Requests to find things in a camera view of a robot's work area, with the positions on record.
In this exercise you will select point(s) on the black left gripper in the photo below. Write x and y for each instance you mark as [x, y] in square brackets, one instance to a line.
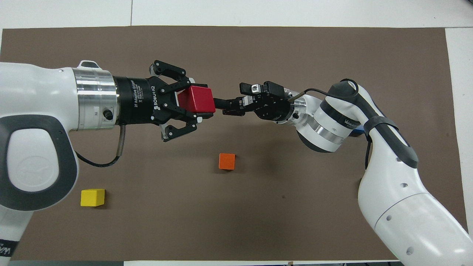
[136, 99]

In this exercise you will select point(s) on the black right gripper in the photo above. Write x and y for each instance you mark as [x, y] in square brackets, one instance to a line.
[275, 107]

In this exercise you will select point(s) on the red wooden block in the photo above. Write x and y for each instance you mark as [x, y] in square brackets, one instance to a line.
[197, 99]

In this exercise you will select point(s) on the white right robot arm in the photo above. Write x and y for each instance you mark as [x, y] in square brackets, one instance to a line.
[399, 199]

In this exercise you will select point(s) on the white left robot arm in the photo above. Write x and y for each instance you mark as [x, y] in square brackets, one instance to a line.
[37, 92]

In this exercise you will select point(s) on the orange wooden block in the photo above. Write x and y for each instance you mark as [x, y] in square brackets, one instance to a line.
[227, 161]

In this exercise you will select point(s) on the blue wooden block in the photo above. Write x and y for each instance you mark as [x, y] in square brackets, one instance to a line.
[359, 131]

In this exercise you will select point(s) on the yellow wooden block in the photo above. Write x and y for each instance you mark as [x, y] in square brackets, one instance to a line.
[92, 198]

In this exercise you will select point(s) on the brown table mat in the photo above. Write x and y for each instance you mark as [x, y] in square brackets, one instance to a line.
[236, 221]

